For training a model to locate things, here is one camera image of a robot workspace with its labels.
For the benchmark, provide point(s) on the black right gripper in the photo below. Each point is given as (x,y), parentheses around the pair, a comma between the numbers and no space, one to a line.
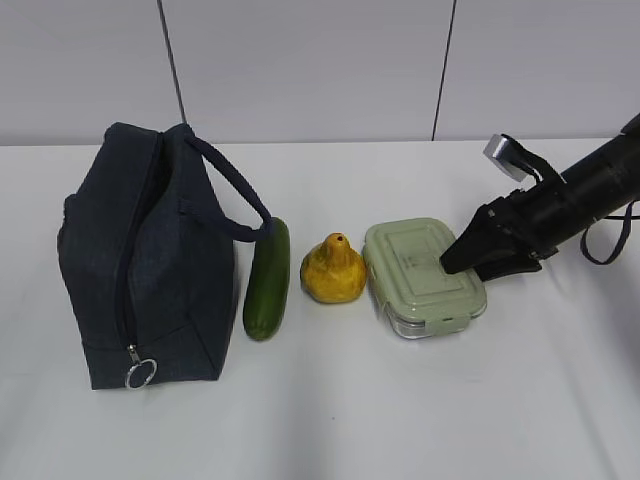
(505,227)

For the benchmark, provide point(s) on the green lid glass container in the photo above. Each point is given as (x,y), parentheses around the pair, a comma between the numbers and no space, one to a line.
(411,287)

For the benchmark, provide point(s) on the yellow pear-shaped squash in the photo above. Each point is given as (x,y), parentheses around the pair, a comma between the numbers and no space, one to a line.
(332,272)

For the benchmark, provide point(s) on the green cucumber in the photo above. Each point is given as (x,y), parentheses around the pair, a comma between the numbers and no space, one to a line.
(267,290)

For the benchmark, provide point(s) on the dark blue lunch bag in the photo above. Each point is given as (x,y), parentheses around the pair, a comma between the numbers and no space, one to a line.
(147,254)

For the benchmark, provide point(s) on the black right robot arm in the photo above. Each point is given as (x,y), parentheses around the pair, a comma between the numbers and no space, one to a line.
(602,185)

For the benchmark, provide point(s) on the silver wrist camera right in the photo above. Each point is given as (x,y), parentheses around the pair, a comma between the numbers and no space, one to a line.
(515,161)

